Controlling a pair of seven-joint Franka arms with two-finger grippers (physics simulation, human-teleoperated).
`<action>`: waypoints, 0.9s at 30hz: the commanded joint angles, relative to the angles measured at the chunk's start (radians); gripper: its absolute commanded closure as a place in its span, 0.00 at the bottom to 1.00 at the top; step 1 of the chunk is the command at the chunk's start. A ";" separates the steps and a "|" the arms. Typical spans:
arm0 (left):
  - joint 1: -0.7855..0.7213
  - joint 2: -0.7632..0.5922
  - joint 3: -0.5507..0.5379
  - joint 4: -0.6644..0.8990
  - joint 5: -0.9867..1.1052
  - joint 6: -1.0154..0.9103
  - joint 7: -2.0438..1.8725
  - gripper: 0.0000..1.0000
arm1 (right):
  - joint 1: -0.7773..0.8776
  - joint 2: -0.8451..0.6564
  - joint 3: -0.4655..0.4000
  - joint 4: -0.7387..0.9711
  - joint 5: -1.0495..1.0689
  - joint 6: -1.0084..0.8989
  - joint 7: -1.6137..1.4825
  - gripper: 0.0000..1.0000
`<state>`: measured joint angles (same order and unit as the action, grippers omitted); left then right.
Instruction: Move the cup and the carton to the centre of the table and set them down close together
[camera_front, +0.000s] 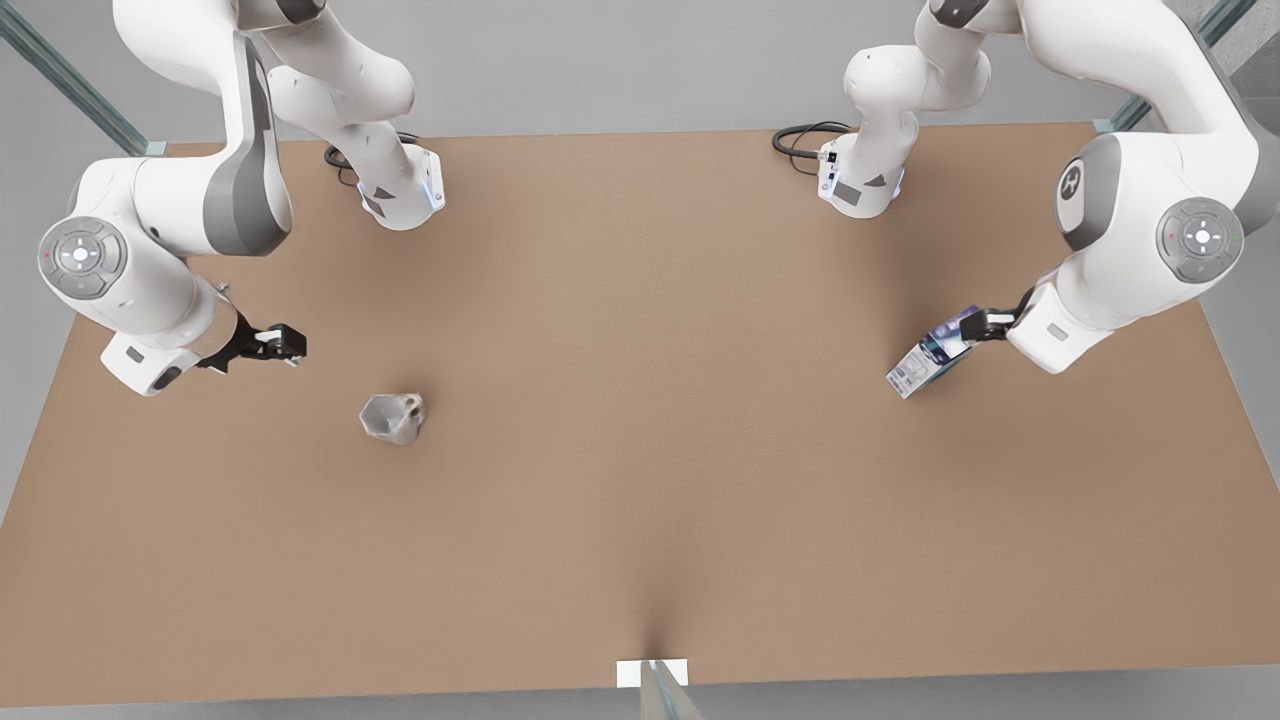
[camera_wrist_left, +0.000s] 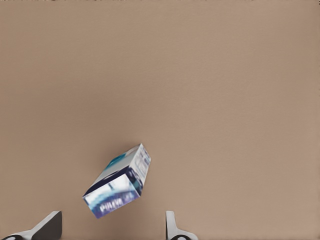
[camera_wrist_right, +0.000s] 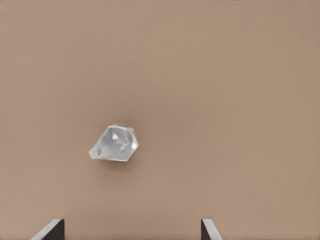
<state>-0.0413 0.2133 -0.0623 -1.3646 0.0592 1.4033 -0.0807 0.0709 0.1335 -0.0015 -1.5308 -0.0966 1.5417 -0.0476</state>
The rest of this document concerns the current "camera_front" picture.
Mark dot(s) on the white and blue carton box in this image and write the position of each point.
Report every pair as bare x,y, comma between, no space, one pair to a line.
925,360

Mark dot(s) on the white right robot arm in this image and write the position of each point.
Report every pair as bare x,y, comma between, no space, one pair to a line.
150,210

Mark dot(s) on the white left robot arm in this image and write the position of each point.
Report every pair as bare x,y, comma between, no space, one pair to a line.
1150,200

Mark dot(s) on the silver frame post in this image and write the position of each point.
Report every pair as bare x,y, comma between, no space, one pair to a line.
660,690
70,85
1160,80

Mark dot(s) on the grey faceted cup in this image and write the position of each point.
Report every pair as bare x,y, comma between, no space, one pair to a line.
393,418

